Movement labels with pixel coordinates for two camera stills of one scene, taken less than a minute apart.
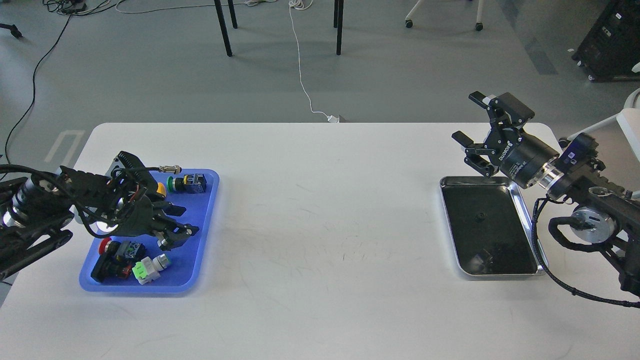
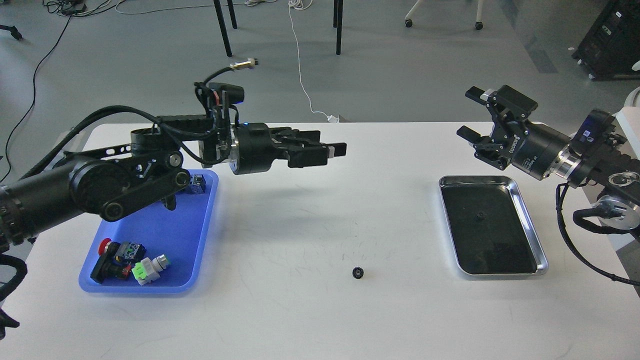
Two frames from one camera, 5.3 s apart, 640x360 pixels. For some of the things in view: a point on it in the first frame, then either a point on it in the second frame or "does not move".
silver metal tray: [490, 230] does not move
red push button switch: [117, 259] does not move
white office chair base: [479, 27] does not move
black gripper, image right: [520, 156] -> [535, 144]
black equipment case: [611, 47] does not move
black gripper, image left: [136, 215] -> [257, 145]
